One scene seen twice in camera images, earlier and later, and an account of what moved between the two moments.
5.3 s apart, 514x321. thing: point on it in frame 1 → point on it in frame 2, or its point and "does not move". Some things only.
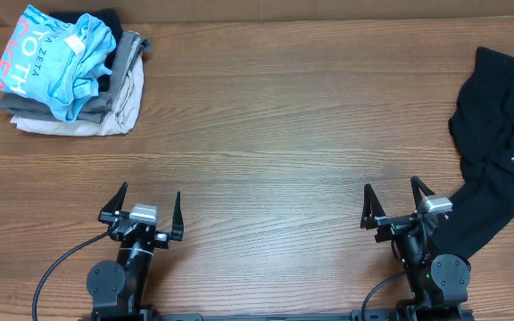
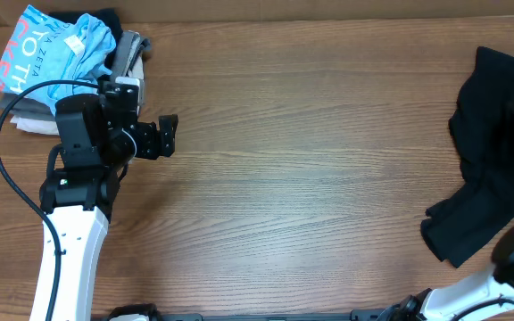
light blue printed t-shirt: [62, 60] does not move
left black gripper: [109, 215] → [146, 132]
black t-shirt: [497, 126] does not move
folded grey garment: [128, 49] does not move
